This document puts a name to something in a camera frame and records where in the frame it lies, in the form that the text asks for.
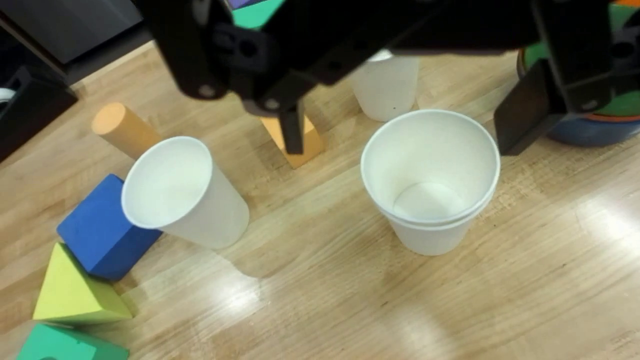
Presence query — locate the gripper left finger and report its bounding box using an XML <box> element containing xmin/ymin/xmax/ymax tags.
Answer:
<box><xmin>135</xmin><ymin>0</ymin><xmax>397</xmax><ymax>155</ymax></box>

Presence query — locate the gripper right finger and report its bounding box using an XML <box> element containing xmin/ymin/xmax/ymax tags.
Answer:
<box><xmin>492</xmin><ymin>0</ymin><xmax>640</xmax><ymax>156</ymax></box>

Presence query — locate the green foam block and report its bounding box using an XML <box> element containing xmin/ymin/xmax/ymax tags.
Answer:
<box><xmin>231</xmin><ymin>0</ymin><xmax>287</xmax><ymax>30</ymax></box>
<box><xmin>16</xmin><ymin>323</ymin><xmax>130</xmax><ymax>360</ymax></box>

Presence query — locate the stack of coloured bowls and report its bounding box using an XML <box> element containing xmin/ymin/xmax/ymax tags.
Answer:
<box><xmin>517</xmin><ymin>0</ymin><xmax>640</xmax><ymax>148</ymax></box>

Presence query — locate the orange cylinder foam block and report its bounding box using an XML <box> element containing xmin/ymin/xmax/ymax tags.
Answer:
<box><xmin>91</xmin><ymin>102</ymin><xmax>164</xmax><ymax>161</ymax></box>

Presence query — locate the black flat panel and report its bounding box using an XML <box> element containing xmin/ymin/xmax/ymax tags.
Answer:
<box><xmin>0</xmin><ymin>0</ymin><xmax>154</xmax><ymax>85</ymax></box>

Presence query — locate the orange wedge foam block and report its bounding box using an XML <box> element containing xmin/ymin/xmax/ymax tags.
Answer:
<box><xmin>260</xmin><ymin>114</ymin><xmax>324</xmax><ymax>170</ymax></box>

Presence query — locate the white paper cup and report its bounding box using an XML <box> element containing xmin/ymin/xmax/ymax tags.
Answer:
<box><xmin>121</xmin><ymin>136</ymin><xmax>250</xmax><ymax>250</ymax></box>
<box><xmin>349</xmin><ymin>50</ymin><xmax>420</xmax><ymax>123</ymax></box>

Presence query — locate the black box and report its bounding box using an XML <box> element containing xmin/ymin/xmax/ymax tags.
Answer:
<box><xmin>0</xmin><ymin>65</ymin><xmax>79</xmax><ymax>162</ymax></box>

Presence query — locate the stack of white paper cups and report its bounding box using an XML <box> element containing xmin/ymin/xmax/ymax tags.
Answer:
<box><xmin>360</xmin><ymin>109</ymin><xmax>501</xmax><ymax>256</ymax></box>

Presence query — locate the blue foam block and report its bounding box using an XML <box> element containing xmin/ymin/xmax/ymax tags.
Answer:
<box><xmin>56</xmin><ymin>173</ymin><xmax>164</xmax><ymax>281</ymax></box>

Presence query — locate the yellow-green pyramid foam block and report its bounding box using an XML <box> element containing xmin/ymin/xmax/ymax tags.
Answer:
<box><xmin>32</xmin><ymin>242</ymin><xmax>134</xmax><ymax>324</ymax></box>

